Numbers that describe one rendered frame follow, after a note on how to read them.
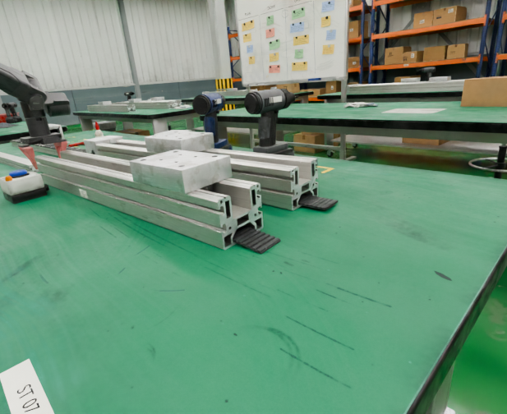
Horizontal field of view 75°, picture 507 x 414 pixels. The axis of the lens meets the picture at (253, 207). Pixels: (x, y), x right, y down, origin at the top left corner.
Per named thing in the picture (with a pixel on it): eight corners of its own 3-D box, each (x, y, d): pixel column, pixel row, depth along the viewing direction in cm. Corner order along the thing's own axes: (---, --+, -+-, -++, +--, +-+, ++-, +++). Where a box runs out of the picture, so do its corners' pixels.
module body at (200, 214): (42, 183, 103) (34, 156, 100) (75, 175, 110) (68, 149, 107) (223, 250, 53) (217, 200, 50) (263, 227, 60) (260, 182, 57)
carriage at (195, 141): (148, 161, 94) (144, 136, 91) (180, 153, 101) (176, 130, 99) (184, 167, 84) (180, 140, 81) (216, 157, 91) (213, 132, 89)
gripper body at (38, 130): (63, 139, 107) (57, 115, 104) (28, 144, 100) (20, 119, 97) (55, 138, 111) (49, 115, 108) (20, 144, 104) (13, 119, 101)
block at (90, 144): (83, 167, 120) (76, 141, 117) (115, 159, 129) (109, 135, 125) (94, 170, 115) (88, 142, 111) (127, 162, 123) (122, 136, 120)
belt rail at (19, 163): (-30, 153, 178) (-31, 147, 177) (-21, 151, 181) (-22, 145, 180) (31, 173, 118) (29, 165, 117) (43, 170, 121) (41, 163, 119)
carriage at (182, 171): (135, 195, 65) (128, 160, 62) (181, 180, 72) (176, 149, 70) (187, 209, 55) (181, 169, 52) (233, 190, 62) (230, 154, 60)
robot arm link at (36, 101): (18, 74, 95) (29, 96, 93) (62, 72, 102) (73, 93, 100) (21, 105, 104) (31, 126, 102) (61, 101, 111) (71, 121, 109)
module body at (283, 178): (101, 168, 116) (95, 144, 113) (127, 162, 123) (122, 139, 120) (292, 211, 66) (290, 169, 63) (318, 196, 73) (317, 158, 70)
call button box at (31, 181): (5, 199, 90) (-4, 177, 88) (43, 189, 97) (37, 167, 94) (14, 204, 85) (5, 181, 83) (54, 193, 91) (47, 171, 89)
